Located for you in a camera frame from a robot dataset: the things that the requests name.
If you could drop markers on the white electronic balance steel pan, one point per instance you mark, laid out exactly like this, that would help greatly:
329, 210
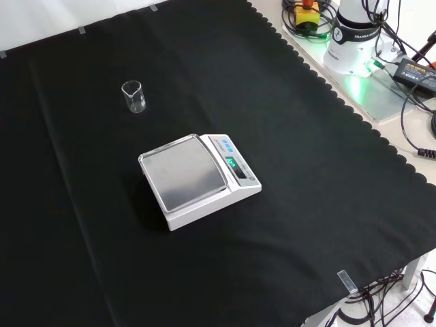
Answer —
190, 173

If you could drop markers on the black tripod leg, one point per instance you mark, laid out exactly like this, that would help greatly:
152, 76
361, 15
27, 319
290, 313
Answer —
426, 316

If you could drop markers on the black table cloth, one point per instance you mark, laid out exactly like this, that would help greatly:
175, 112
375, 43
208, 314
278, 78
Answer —
289, 143

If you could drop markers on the small clear glass beaker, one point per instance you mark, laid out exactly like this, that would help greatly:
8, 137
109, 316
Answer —
134, 105

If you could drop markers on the yellow emergency stop button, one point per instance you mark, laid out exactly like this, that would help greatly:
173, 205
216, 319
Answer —
306, 15

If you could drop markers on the black and red tripod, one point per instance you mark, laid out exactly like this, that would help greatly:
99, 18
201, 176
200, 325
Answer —
427, 46

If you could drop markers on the black power adapter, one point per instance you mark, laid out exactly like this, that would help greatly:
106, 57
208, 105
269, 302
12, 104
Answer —
415, 73

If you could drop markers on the white table leg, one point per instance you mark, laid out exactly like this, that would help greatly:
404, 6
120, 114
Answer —
413, 272

